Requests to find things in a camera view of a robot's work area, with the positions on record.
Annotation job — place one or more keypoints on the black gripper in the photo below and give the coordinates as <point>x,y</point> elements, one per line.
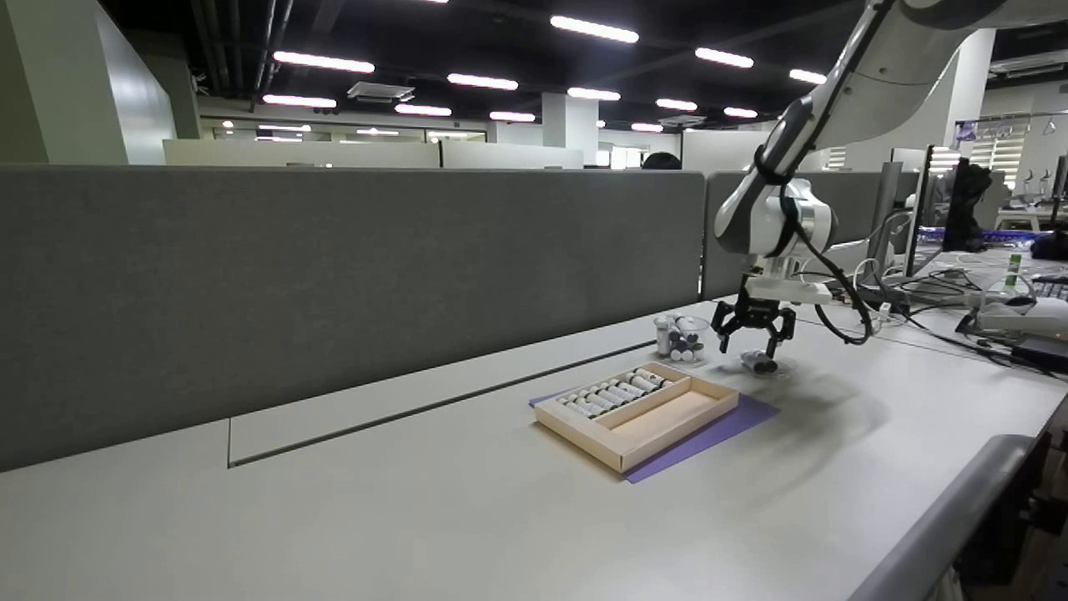
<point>755,313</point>

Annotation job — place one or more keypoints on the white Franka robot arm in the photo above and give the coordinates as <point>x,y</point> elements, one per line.
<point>887,78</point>

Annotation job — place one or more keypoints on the wooden two-compartment tray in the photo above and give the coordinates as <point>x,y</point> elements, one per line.
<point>668,423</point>

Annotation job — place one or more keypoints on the small clear spray bottle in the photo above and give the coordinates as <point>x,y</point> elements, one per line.
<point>1015,275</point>

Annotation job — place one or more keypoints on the purple mat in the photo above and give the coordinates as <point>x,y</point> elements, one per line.
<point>736,429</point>

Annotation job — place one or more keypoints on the narrow grey desk partition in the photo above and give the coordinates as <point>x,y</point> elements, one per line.
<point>862,202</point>

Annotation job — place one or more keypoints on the dark-haired person head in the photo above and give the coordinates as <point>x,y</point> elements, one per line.
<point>660,160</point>

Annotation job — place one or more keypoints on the fluorescent ceiling light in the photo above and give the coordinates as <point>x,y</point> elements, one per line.
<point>591,96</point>
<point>481,81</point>
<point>324,60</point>
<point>594,28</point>
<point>674,106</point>
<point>299,100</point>
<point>720,57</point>
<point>420,113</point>

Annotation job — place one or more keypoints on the grey flat device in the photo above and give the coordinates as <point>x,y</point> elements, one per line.
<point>1019,322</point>

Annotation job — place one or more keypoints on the beige low partition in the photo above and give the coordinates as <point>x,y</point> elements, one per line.
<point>511,154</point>
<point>302,152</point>

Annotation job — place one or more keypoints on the wide grey desk partition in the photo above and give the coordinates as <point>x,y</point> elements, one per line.
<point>334,288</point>

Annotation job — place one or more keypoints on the ceiling air vent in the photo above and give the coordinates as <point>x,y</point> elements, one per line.
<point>379,93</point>

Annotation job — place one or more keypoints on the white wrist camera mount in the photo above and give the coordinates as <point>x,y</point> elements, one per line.
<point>795,288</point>

